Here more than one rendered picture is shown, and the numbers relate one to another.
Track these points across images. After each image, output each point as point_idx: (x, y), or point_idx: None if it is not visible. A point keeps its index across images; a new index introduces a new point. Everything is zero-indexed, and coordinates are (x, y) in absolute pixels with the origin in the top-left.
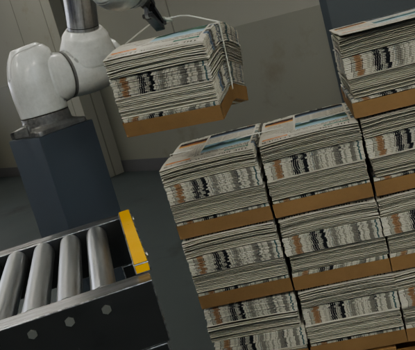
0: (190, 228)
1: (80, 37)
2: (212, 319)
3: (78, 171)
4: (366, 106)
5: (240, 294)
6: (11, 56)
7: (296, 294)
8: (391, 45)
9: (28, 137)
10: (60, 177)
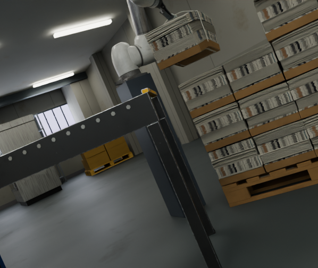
0: (195, 111)
1: (141, 36)
2: (212, 157)
3: None
4: (273, 33)
5: (224, 142)
6: (112, 49)
7: (254, 140)
8: (281, 0)
9: (122, 83)
10: None
